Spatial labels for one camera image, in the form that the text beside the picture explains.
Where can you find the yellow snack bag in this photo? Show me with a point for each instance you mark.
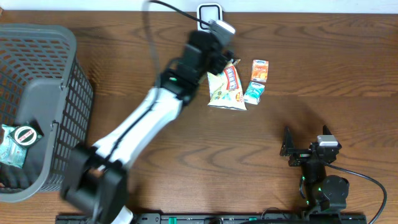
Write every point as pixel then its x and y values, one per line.
pixel 226 89

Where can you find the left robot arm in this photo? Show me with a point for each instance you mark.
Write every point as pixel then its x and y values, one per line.
pixel 96 178

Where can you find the grey plastic shopping basket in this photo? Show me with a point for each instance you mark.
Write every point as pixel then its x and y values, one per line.
pixel 43 85

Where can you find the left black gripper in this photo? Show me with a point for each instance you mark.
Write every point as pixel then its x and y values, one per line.
pixel 227 59

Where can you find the pale teal wet-wipe pack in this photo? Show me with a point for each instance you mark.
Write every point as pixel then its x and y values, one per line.
pixel 12 154

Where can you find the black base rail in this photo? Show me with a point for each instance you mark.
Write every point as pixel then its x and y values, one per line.
pixel 155 218

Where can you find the orange tissue pack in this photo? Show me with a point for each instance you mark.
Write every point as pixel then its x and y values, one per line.
pixel 260 70

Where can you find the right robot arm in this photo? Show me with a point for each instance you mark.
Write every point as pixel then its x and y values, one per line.
pixel 325 194

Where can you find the dark green round-label box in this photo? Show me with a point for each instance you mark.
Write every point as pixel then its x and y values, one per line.
pixel 25 136

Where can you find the teal tissue pack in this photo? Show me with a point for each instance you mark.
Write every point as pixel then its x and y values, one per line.
pixel 253 93

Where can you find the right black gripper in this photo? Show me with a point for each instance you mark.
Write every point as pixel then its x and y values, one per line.
pixel 288 149

